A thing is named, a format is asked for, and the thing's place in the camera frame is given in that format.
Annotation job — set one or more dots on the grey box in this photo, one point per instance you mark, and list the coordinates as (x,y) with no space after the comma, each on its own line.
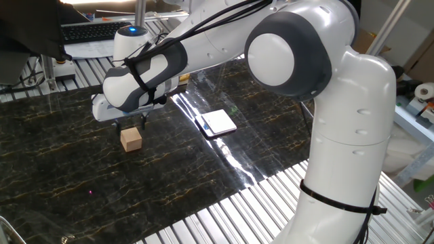
(12,69)

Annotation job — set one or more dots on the white paper roll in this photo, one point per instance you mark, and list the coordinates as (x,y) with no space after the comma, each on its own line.
(425,91)

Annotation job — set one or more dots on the tall aluminium post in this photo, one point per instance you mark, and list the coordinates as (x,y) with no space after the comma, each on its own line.
(139,11)

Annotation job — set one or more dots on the slanted aluminium beam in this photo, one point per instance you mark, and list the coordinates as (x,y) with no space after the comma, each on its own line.
(388,28)

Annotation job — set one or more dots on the white paper sheet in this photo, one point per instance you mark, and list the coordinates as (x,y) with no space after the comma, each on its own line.
(88,50)

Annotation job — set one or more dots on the silver digital scale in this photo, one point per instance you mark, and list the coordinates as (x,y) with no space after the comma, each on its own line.
(218,122)

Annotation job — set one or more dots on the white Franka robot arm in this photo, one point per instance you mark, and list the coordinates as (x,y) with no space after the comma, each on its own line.
(349,135)

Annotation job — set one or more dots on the white emergency stop box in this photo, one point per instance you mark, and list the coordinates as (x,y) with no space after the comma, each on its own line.
(64,71)

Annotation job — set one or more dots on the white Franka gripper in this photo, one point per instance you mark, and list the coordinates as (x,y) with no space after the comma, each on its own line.
(100,110)

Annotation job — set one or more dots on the black computer keyboard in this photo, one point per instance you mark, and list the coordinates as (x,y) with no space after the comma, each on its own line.
(91,32)

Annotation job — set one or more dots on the large wooden cube block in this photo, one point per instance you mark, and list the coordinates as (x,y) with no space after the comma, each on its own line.
(131,139)

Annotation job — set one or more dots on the short aluminium post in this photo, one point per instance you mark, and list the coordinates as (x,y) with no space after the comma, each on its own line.
(49,74)

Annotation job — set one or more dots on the curved metal chair rail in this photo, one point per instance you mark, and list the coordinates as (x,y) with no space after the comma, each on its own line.
(10,227)

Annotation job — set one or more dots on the black marble pattern mat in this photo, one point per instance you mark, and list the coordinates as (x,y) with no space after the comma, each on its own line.
(101,176)

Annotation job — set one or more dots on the green object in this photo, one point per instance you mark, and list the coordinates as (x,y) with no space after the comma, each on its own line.
(425,184)

